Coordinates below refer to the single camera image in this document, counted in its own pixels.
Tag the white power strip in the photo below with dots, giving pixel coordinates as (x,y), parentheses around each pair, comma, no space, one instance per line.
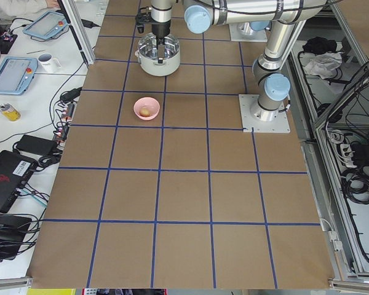
(347,155)

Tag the white mug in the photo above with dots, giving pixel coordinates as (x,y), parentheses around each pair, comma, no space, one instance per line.
(49,63)

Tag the black power brick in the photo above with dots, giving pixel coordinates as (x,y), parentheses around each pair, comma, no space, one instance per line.
(36,145)

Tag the aluminium frame post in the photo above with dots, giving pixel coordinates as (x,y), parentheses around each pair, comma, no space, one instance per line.
(74,21)

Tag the black device lower left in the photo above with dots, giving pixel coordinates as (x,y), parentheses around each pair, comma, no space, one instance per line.
(12,233)

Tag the yellow drink can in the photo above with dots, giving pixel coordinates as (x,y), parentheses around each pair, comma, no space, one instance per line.
(8,111)

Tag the blue teach pendant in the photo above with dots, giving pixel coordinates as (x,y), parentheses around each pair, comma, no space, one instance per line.
(16,74)
(49,25)

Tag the far blue teach pendant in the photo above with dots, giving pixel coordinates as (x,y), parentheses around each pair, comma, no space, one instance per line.
(49,25)

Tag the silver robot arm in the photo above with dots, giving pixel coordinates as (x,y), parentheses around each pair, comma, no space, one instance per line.
(283,15)
(161,14)

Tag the white crumpled cloth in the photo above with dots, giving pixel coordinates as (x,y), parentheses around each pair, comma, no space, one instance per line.
(324,65)

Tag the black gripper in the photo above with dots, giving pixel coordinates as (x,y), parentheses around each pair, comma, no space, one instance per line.
(160,29)

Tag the brown egg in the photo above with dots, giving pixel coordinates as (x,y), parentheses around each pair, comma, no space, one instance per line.
(144,112)

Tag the black cloth pile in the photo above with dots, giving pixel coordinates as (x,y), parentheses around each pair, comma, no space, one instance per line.
(320,45)

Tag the glass pot lid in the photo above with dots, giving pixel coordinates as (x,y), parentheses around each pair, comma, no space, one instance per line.
(149,47)

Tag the near blue teach pendant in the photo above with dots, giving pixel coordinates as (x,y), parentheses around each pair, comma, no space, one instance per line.
(16,74)

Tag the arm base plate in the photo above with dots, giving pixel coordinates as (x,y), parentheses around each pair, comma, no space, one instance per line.
(257,120)
(249,31)

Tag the pale green steel pot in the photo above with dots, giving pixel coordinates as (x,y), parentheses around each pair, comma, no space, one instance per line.
(153,68)

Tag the black red computer box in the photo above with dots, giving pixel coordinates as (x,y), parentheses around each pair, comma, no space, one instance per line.
(15,171)

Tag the pink bowl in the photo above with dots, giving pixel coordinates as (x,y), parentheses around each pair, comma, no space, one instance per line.
(147,102)

